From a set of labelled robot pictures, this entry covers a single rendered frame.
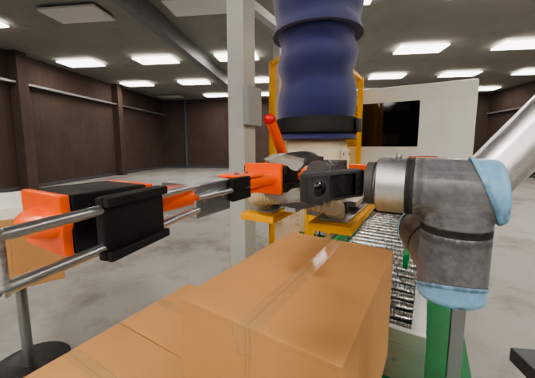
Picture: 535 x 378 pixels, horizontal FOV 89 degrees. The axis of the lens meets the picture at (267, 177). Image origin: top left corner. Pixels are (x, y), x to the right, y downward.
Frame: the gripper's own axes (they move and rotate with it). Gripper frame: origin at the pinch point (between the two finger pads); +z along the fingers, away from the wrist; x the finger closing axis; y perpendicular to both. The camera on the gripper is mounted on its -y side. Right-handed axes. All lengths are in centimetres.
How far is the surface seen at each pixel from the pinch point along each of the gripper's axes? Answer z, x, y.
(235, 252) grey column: 110, -84, 129
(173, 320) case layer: 65, -70, 28
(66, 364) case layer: 78, -70, -8
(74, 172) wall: 1088, -89, 437
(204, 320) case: 14.5, -33.3, -4.1
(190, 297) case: 20.3, -30.2, -2.6
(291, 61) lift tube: 3.2, 26.9, 17.0
